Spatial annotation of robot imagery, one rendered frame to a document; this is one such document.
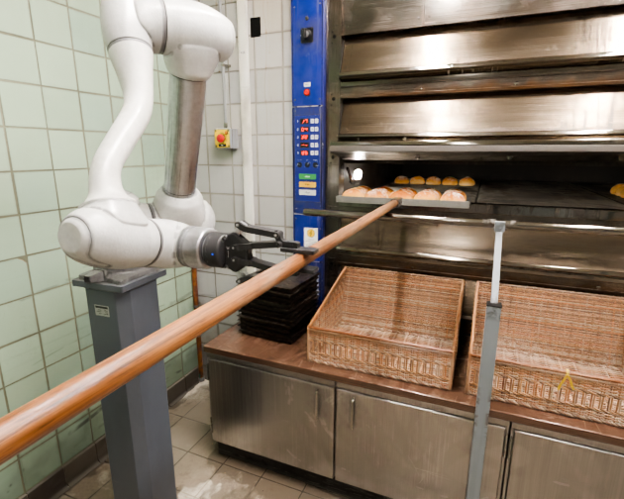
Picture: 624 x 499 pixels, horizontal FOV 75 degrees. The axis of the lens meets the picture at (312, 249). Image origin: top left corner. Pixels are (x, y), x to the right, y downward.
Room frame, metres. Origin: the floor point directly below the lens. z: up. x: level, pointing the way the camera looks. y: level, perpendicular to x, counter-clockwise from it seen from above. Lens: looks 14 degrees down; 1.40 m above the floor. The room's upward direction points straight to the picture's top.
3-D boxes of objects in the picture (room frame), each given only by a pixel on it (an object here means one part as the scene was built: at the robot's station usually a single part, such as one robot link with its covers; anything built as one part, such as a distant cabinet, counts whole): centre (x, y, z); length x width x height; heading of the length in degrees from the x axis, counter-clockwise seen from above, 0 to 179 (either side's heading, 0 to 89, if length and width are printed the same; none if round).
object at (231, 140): (2.15, 0.44, 1.46); 0.10 x 0.07 x 0.10; 67
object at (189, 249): (0.85, 0.24, 1.20); 0.09 x 0.06 x 0.09; 158
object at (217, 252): (0.82, 0.17, 1.20); 0.09 x 0.07 x 0.08; 68
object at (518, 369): (1.36, -0.87, 0.72); 0.56 x 0.49 x 0.28; 67
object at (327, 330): (1.59, -0.32, 0.72); 0.56 x 0.49 x 0.28; 67
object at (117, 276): (1.28, 0.64, 1.03); 0.22 x 0.18 x 0.06; 160
